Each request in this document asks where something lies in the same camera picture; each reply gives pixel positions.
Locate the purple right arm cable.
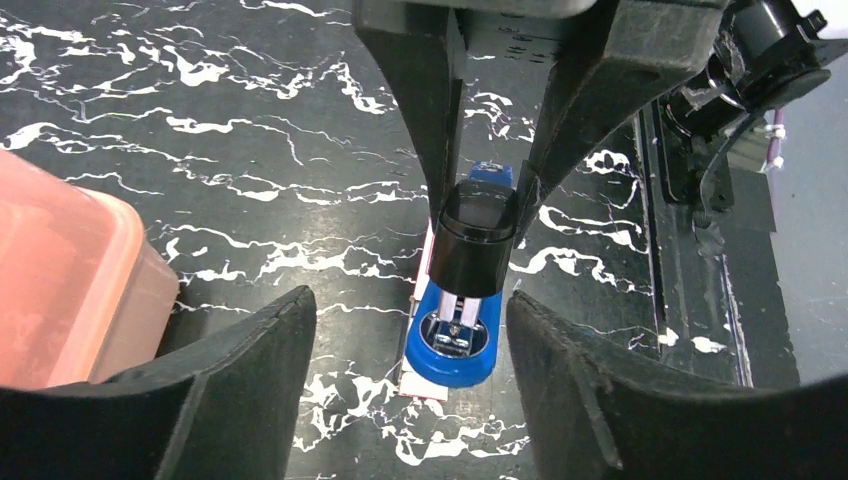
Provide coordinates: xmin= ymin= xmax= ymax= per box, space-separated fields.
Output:
xmin=765 ymin=107 xmax=788 ymax=174

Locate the pink translucent plastic storage box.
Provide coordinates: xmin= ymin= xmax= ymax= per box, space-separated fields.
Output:
xmin=1 ymin=152 xmax=179 ymax=390

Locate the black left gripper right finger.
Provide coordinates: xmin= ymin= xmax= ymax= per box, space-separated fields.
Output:
xmin=506 ymin=291 xmax=847 ymax=479

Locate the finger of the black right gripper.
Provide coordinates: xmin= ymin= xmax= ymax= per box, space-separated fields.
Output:
xmin=514 ymin=1 xmax=728 ymax=241
xmin=352 ymin=0 xmax=467 ymax=224

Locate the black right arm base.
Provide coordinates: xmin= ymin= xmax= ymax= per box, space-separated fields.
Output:
xmin=638 ymin=1 xmax=847 ymax=385

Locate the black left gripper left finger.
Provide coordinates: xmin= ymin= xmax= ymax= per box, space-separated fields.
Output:
xmin=1 ymin=286 xmax=317 ymax=479

